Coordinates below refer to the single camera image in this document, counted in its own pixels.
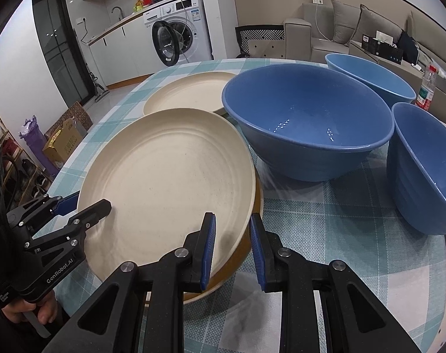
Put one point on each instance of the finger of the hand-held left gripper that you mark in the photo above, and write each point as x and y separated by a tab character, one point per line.
90	215
66	202

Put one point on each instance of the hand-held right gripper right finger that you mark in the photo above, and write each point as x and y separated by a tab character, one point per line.
257	257

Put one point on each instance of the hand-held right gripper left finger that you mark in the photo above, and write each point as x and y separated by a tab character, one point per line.
207	253

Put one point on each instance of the tan round plate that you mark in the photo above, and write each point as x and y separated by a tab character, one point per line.
227	270

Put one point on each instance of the cream round plate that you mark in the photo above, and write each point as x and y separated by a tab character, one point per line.
186	92
164	191

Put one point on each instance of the blue bowl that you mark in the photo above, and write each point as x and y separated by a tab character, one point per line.
421	176
373	77
300	99

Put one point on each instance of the person's left hand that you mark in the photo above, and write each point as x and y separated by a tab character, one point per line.
46	310

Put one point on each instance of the wooden shoe rack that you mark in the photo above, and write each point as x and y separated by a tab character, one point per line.
20	169

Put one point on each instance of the cardboard box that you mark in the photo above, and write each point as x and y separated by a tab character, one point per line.
63	141

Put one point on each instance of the purple bag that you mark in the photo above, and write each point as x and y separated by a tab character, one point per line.
33	143

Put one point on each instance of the brown patterned box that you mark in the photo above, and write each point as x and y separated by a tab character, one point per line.
79	116

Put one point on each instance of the stick vacuum cleaner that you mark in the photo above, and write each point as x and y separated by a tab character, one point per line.
99	90

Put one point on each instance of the dark glass door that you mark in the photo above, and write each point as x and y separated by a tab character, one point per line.
61	51

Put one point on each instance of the white kitchen counter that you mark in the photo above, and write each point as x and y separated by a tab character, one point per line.
116	51

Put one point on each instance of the metal faucet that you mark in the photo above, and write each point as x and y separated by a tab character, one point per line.
117	11

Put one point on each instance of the yellow green toy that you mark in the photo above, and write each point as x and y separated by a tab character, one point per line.
138	5

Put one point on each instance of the white washing machine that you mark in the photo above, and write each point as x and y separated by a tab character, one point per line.
199	33

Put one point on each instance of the black white patterned mat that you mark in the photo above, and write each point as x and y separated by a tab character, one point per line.
261	42

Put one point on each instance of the grey sofa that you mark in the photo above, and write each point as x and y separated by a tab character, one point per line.
300	40

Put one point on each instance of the clear plastic water bottle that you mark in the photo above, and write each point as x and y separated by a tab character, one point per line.
427	92

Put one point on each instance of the black box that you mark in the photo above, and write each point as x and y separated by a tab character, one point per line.
382	49

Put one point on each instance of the grey side cabinet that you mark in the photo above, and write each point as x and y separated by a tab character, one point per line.
443	95

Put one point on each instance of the grey cushion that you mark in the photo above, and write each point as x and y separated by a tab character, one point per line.
344	22
377	25

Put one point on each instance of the dark clothing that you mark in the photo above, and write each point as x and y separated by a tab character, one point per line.
408	47

